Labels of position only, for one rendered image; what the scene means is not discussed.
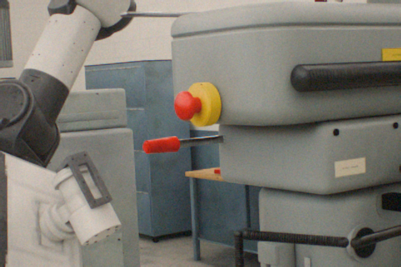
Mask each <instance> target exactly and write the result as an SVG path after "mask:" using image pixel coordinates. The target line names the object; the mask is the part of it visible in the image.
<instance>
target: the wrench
mask: <svg viewBox="0 0 401 267"><path fill-rule="evenodd" d="M190 13H198V12H192V11H146V12H133V11H127V12H123V13H120V16H121V17H176V18H178V17H180V16H182V15H185V14H190Z"/></svg>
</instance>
